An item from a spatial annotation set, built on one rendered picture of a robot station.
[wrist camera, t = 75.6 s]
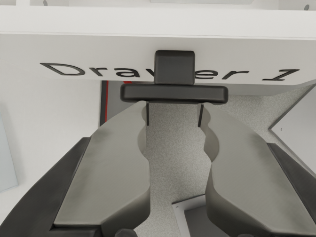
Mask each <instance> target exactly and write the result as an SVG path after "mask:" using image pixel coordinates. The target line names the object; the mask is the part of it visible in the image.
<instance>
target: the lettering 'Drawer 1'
mask: <svg viewBox="0 0 316 237"><path fill-rule="evenodd" d="M40 64H41V65H43V66H45V67H47V68H49V69H51V70H53V71H54V72H56V73H58V74H60V75H65V76H80V75H85V72H84V71H83V70H82V69H80V68H78V67H75V66H72V65H66V64H58V63H40ZM50 65H54V66H66V67H70V68H73V69H76V70H77V71H79V73H78V74H64V73H62V72H60V71H58V70H57V69H55V68H53V67H51V66H50ZM89 69H90V70H92V71H93V72H94V73H95V74H96V75H98V76H102V77H103V75H102V74H100V73H99V72H98V70H108V69H107V68H96V69H95V68H89ZM114 70H115V71H117V70H128V71H132V72H127V71H122V72H117V73H116V75H118V76H120V77H134V76H135V77H139V78H140V76H139V73H138V71H136V70H134V69H128V68H115V69H114ZM299 70H300V69H289V70H280V71H279V72H284V71H287V73H284V74H282V75H280V76H278V77H276V78H273V79H263V80H268V81H283V80H284V79H280V78H282V77H285V76H287V75H289V74H292V73H294V72H296V71H299ZM146 71H148V72H149V73H150V74H151V75H152V76H154V72H153V71H152V70H151V69H146ZM201 72H211V73H213V74H198V73H201ZM122 73H134V75H132V76H124V75H121V74H122ZM237 73H249V71H238V72H237V71H231V72H230V73H228V74H227V75H226V76H225V77H224V78H222V79H227V78H229V77H230V76H231V75H233V74H237ZM196 75H199V76H217V75H218V72H216V71H211V70H203V71H196V72H195V79H213V77H212V78H200V77H196Z"/></svg>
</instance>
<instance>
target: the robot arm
mask: <svg viewBox="0 0 316 237"><path fill-rule="evenodd" d="M147 126H149V102H146V101H139V102H137V103H135V104H134V105H132V106H130V107H129V108H127V109H125V110H124V111H122V112H120V113H119V114H117V115H115V116H114V117H112V118H111V119H109V120H108V121H107V122H105V123H104V124H103V125H101V126H100V127H99V128H98V129H97V130H96V131H95V132H94V133H93V134H92V135H91V136H90V137H82V138H81V139H80V140H79V141H78V142H77V143H76V144H75V145H74V146H73V147H72V148H71V149H70V150H69V151H68V152H67V153H66V154H65V155H64V156H63V157H62V158H61V159H60V160H59V161H58V162H57V163H55V164H54V165H53V166H52V167H51V168H50V169H49V170H48V171H47V172H46V173H45V174H44V175H43V176H42V177H41V178H40V179H39V180H38V181H37V182H36V183H35V184H34V185H33V186H32V187H31V188H30V189H29V190H28V191H27V192H26V193H25V195H24V196H23V197H22V198H21V199H20V200H19V201H18V203H17V204H16V205H15V206H14V208H13V209H12V210H11V211H10V213H9V214H8V215H7V217H6V218H5V220H4V221H3V222H2V224H1V225H0V237H138V236H137V234H136V232H135V231H134V229H135V228H136V227H138V226H139V225H140V224H141V223H143V222H144V221H145V220H147V218H148V217H149V215H150V167H149V162H148V160H147V159H146V158H145V157H144V156H143V152H144V151H145V150H146V127H147ZM197 126H198V127H200V128H201V130H202V131H203V132H204V134H205V144H204V152H205V153H206V154H207V155H208V157H209V158H210V160H211V168H210V172H209V176H208V181H207V185H206V189H205V202H206V213H207V216H208V218H209V220H210V221H211V222H212V223H213V224H214V225H216V226H217V227H218V228H220V229H221V230H222V231H224V232H225V233H226V234H227V235H229V237H316V178H315V177H314V176H312V175H311V174H310V173H309V172H308V171H307V170H306V169H304V168H303V167H302V166H301V165H300V164H299V163H297V162H296V161H295V160H294V159H293V158H292V157H290V156H289V155H288V154H287V153H286V152H285V151H284V150H282V149H281V148H280V147H279V146H278V145H277V144H275V143H267V142H266V141H265V140H264V139H263V138H262V137H261V136H260V135H258V134H257V133H256V132H255V131H254V130H252V129H251V128H250V127H249V126H247V125H246V124H245V123H243V122H242V121H240V120H238V119H237V118H235V117H233V116H231V115H230V114H228V113H226V112H225V111H223V110H221V109H220V108H218V107H216V106H215V105H213V104H211V103H199V104H197Z"/></svg>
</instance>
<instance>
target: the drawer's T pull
mask: <svg viewBox="0 0 316 237"><path fill-rule="evenodd" d="M194 83H195V53H194V51H183V50H157V51H156V52H155V57H154V84H133V83H126V84H122V85H121V86H120V94H119V97H120V100H121V101H123V102H128V103H137V102H139V101H146V102H149V103H173V104H199V103H211V104H213V105H222V104H226V103H227V102H228V97H229V91H228V88H227V87H225V86H205V85H194Z"/></svg>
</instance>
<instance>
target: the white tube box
mask: <svg viewBox="0 0 316 237"><path fill-rule="evenodd" d="M18 186H19V185H18V181H17V177H16V173H15V169H14V165H13V160H12V157H11V153H10V149H9V145H8V140H7V136H6V132H5V128H4V124H3V120H2V116H1V112H0V194H1V193H3V192H5V191H8V190H11V189H13V188H16V187H18Z"/></svg>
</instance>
